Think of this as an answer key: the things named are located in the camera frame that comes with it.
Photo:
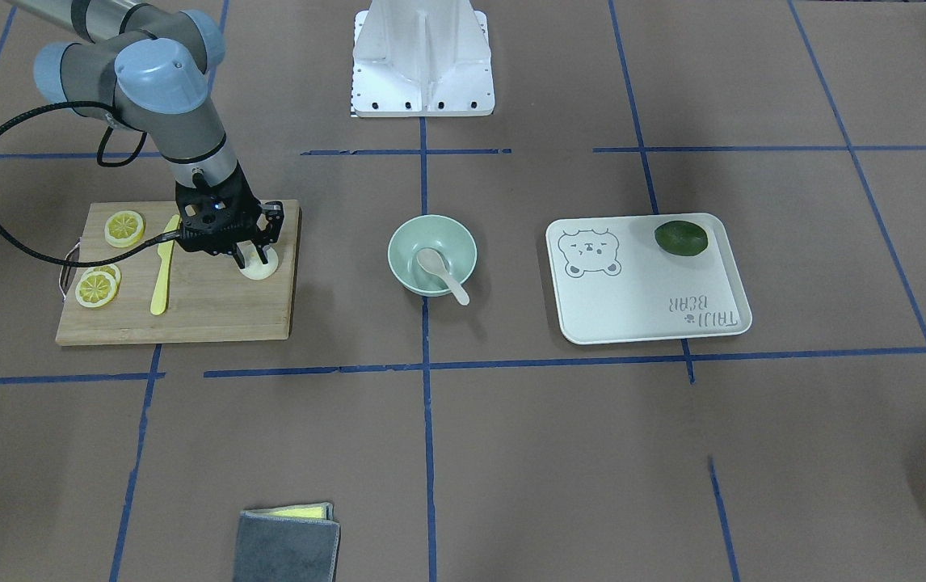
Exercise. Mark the lemon slice near handle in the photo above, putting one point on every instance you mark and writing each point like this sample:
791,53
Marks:
124,229

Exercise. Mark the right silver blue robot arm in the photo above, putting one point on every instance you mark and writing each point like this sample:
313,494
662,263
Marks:
140,68

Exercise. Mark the white ceramic spoon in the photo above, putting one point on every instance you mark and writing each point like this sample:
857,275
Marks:
432,262

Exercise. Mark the right arm camera mount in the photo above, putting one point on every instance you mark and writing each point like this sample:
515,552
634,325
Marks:
217,233

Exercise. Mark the white steamed bun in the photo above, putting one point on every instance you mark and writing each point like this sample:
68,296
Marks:
259,265

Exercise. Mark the bamboo cutting board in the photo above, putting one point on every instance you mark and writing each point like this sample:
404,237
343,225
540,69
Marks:
208,299

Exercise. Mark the dark green avocado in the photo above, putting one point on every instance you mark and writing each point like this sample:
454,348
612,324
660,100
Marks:
680,237

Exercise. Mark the mint green bowl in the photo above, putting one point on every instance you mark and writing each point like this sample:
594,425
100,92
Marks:
451,239

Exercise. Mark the lemon slice underneath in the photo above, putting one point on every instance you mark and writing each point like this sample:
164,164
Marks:
112,270

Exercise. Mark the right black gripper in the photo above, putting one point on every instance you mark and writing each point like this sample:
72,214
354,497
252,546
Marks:
272,225

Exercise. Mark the white bear serving tray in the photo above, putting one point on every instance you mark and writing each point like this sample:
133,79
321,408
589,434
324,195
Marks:
613,283

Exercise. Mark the yellow plastic knife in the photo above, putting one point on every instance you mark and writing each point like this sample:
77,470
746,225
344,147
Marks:
159,300

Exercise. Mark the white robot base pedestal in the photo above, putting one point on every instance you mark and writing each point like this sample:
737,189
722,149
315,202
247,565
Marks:
421,59

